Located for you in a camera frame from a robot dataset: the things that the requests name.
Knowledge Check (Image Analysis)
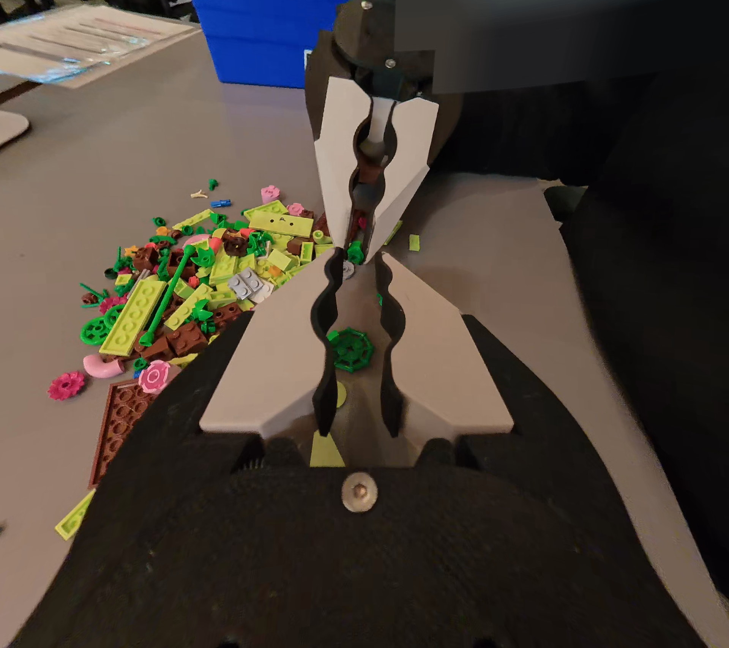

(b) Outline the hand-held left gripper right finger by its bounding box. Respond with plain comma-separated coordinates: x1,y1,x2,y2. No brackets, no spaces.
376,251,515,453

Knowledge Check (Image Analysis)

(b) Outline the white desk lamp stand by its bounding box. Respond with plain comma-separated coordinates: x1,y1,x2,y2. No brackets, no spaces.
0,110,29,148

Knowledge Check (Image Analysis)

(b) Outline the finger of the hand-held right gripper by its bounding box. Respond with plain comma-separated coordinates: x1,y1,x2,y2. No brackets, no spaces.
360,96,442,265
313,76,374,251

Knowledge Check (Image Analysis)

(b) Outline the narrow lime toy plate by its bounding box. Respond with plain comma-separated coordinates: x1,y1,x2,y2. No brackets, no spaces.
171,209,214,231

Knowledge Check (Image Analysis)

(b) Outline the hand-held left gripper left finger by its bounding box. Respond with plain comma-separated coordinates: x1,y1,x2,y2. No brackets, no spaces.
199,249,345,438

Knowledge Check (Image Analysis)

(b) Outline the lime face print tile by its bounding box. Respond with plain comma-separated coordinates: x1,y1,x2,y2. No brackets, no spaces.
242,200,315,239

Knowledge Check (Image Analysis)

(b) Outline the long wide lime plate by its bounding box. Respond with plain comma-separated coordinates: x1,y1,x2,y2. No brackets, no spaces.
99,278,169,355

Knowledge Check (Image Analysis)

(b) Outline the brown toy brick plate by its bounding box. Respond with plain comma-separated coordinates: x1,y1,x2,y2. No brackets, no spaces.
88,379,157,489

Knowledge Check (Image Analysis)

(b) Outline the laminated paper sheet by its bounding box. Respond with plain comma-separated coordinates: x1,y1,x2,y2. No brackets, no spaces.
0,5,200,90

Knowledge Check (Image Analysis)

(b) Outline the green toy stem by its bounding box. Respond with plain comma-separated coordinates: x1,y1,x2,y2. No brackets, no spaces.
138,245,197,347

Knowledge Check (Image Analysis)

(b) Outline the green leafy brick plant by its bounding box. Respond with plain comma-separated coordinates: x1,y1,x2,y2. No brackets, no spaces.
326,327,377,374

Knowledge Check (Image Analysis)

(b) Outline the pile of small toy bricks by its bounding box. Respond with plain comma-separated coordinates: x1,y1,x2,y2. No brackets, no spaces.
54,178,422,542

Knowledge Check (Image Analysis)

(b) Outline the magenta flower toy piece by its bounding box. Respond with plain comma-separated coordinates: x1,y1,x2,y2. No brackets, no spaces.
47,372,86,401

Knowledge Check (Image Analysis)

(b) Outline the blue plastic bin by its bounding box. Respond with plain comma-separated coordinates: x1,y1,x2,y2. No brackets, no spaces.
181,0,374,89

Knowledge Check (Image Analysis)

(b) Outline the pink printed round tile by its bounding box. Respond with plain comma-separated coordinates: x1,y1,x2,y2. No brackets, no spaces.
138,360,172,394

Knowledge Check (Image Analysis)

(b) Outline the person's right hand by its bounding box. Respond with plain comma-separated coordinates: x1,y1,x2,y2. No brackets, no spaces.
356,154,389,186

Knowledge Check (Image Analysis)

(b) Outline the pink curved toy tube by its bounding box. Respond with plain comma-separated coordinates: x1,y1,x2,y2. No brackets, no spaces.
83,355,126,379

